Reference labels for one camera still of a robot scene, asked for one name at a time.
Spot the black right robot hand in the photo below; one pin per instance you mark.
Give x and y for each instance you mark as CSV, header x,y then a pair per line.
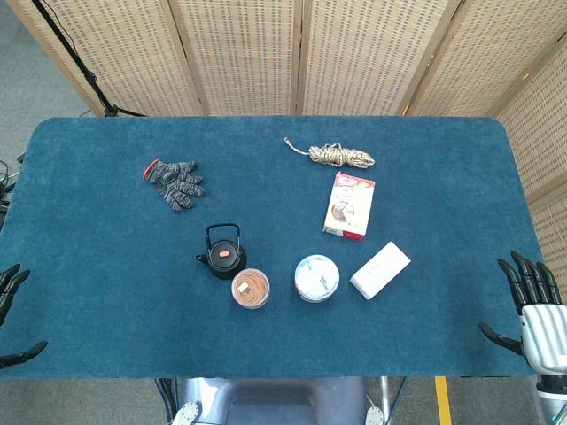
x,y
542,327

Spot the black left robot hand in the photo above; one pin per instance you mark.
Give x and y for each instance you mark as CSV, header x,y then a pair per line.
x,y
10,279

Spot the black teapot lid orange knob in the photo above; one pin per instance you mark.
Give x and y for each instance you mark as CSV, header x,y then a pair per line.
x,y
223,256

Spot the white robot base pad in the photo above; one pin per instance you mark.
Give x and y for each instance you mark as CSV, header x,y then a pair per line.
x,y
374,417
186,414

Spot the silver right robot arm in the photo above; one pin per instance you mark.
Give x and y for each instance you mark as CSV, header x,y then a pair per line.
x,y
551,398

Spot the black cast iron teapot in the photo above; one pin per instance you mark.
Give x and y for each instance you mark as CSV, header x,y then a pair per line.
x,y
215,272

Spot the cake mix box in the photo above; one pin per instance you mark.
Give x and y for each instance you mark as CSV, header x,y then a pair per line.
x,y
350,207

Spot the brown round container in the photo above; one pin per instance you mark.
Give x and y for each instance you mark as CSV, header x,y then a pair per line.
x,y
250,288

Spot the blue table mat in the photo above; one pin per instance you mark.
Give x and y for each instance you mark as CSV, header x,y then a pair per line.
x,y
111,265

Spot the yellow floor tape strip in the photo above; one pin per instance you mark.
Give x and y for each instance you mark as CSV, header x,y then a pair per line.
x,y
443,400

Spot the metal table leg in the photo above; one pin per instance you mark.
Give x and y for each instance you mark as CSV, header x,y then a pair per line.
x,y
385,394

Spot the white rectangular carton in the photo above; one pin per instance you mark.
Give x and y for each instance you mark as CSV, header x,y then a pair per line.
x,y
380,270

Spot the grey knit glove red cuff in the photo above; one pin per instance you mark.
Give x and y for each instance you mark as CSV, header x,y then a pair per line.
x,y
177,183

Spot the black tripod stand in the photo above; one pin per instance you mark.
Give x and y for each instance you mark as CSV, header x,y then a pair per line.
x,y
86,75

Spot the round white blue tin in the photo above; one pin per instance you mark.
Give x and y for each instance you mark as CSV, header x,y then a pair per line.
x,y
316,278

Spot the grey-blue robot torso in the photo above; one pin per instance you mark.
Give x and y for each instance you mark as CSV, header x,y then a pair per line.
x,y
274,400

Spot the wooden woven folding screen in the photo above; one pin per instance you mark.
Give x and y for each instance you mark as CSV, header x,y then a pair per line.
x,y
243,53

